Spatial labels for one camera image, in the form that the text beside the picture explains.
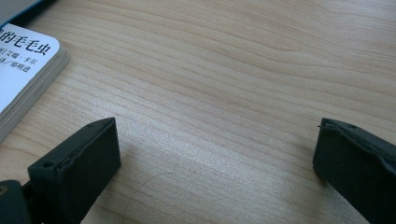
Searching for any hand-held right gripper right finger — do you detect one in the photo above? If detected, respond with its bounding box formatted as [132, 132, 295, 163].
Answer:
[312, 118, 396, 224]

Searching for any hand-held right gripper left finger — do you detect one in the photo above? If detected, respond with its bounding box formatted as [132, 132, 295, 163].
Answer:
[27, 117, 121, 224]

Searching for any blue book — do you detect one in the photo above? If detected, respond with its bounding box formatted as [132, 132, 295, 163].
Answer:
[0, 0, 60, 29]

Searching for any white caterpillar picture book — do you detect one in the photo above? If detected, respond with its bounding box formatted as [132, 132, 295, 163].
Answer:
[0, 22, 71, 144]

